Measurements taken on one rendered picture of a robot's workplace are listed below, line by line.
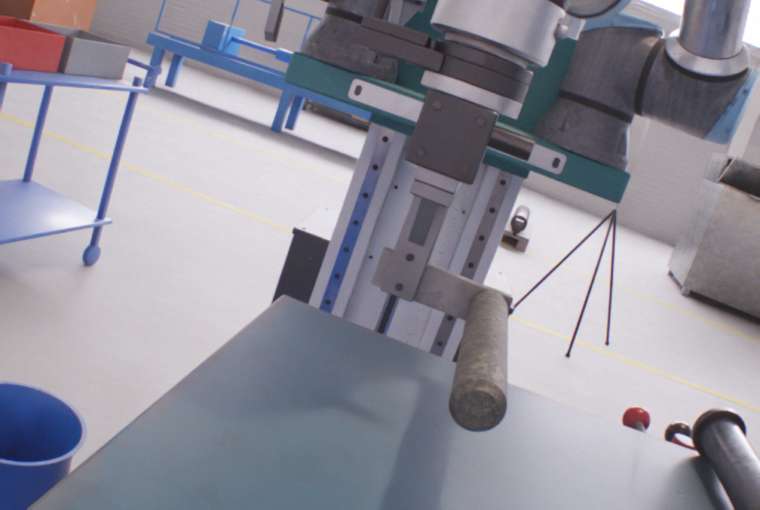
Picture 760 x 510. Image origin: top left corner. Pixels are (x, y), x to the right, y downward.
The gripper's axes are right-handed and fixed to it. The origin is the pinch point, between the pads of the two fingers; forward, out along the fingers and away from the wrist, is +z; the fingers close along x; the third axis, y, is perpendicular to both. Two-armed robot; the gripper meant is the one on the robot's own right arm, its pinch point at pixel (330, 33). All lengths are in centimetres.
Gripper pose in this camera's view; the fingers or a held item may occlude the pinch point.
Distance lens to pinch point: 85.2
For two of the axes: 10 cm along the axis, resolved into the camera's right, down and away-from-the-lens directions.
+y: -1.1, 1.9, 9.8
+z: -1.9, 9.6, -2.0
